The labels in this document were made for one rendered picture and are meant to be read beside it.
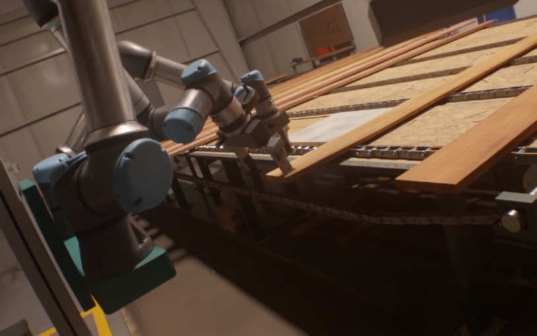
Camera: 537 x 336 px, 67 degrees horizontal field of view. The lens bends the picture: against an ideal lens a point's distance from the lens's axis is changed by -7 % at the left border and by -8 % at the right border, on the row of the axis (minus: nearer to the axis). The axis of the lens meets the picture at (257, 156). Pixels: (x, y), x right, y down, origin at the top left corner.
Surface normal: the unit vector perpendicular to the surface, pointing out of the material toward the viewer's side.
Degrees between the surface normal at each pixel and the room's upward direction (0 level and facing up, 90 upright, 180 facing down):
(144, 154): 98
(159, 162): 98
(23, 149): 86
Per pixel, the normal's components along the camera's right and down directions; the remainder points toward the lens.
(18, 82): 0.42, -0.04
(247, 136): -0.53, 0.73
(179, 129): -0.31, 0.71
